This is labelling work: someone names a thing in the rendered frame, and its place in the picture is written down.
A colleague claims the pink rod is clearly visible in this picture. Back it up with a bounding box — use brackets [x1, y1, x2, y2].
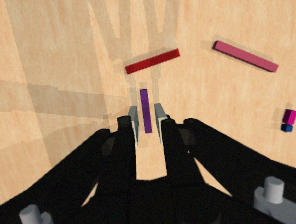
[212, 40, 279, 73]

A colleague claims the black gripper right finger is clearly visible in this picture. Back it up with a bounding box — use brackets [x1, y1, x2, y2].
[154, 103, 296, 224]

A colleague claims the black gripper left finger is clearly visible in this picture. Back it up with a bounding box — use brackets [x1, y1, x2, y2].
[0, 106, 139, 224]

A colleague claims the magenta rod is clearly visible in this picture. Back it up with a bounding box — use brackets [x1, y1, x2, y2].
[282, 109, 296, 125]

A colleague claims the purple rod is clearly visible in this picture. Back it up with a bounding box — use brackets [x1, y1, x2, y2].
[140, 89, 152, 134]

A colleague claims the red rod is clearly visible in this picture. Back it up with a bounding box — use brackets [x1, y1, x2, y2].
[125, 49, 180, 74]

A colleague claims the small blue cube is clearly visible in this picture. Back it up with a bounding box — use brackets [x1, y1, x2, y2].
[281, 124, 293, 132]

